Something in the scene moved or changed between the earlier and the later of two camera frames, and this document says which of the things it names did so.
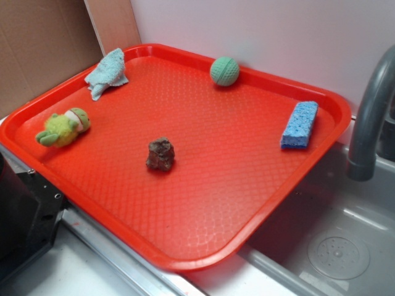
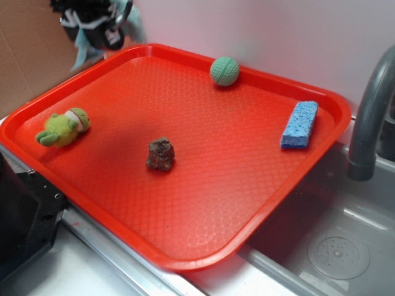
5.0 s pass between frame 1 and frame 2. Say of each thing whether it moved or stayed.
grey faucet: stayed
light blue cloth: moved
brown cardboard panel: stayed
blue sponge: stayed
